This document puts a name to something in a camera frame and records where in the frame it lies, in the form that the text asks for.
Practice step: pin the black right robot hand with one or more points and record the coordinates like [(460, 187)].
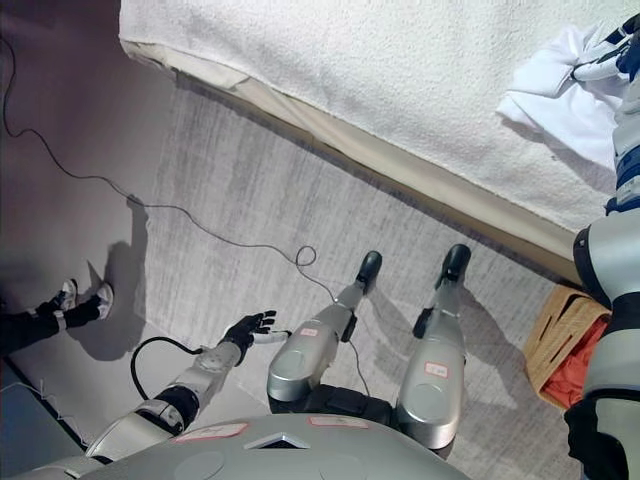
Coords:
[(600, 52)]

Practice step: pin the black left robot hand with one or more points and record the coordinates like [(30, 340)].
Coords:
[(245, 327)]

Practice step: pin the white clothes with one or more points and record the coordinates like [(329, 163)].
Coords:
[(560, 95)]

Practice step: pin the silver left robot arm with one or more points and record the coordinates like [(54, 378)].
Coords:
[(200, 372)]

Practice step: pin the woven wicker basket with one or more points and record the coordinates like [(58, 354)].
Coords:
[(555, 340)]

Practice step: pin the silver left robot leg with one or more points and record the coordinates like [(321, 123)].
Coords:
[(310, 350)]

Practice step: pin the silver robot leg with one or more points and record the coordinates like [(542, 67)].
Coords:
[(310, 350), (432, 380)]

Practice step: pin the silver robot torso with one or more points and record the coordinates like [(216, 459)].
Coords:
[(280, 455)]

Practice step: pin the black left robot foot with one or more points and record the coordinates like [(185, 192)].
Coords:
[(370, 265)]

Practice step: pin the black robot foot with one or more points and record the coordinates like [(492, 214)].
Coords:
[(456, 260), (370, 265)]

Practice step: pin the white sneaker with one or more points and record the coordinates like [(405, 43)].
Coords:
[(104, 300), (67, 292)]

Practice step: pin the grey striped rug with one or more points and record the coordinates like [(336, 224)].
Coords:
[(250, 175)]

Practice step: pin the silver right robot leg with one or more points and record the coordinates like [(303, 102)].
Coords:
[(432, 380)]

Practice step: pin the white textured blanket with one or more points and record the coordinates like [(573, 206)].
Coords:
[(400, 75)]

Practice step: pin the person's black trouser legs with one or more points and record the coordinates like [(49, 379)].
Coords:
[(30, 325)]

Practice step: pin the black right robot foot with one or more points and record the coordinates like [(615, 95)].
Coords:
[(456, 260)]

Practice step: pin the dark grey mat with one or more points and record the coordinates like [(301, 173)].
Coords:
[(30, 415)]

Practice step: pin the orange cloth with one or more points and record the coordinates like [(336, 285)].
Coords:
[(582, 365)]

